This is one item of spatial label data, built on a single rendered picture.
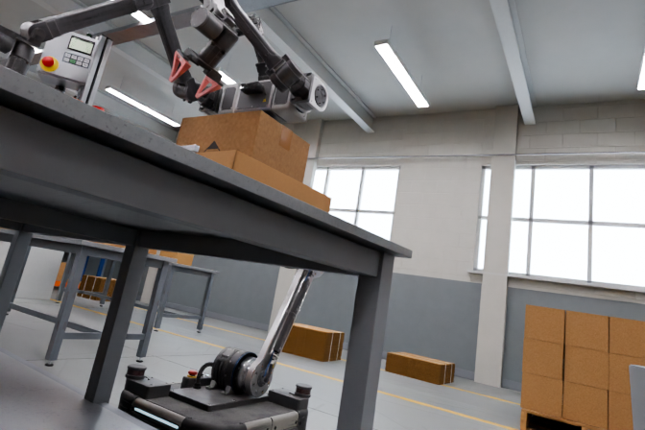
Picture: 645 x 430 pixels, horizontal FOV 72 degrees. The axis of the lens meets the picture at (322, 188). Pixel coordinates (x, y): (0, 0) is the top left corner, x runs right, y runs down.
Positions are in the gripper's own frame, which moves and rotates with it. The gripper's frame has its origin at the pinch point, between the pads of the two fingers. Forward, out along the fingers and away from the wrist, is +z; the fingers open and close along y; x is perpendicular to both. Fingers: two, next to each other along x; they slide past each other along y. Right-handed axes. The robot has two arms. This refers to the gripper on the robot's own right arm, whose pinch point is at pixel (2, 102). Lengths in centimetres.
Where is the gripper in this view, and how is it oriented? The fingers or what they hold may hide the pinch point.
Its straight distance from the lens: 166.6
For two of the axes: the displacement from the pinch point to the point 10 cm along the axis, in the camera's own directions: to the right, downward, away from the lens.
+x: 5.4, 3.1, 7.8
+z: -1.8, 9.5, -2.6
